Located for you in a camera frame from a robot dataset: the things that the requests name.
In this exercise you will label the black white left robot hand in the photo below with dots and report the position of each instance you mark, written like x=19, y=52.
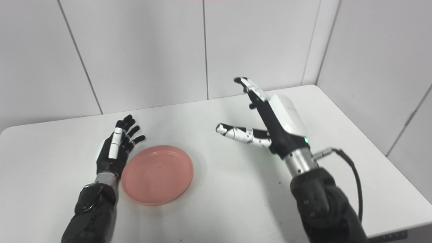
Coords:
x=113, y=152

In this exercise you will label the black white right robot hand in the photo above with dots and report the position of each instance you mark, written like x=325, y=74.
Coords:
x=280, y=131

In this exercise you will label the pink round plate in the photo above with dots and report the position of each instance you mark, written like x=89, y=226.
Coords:
x=158, y=175

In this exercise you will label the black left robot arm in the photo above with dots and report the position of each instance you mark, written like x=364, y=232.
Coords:
x=92, y=212

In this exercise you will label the black table frame bar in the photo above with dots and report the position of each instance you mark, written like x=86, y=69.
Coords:
x=389, y=237

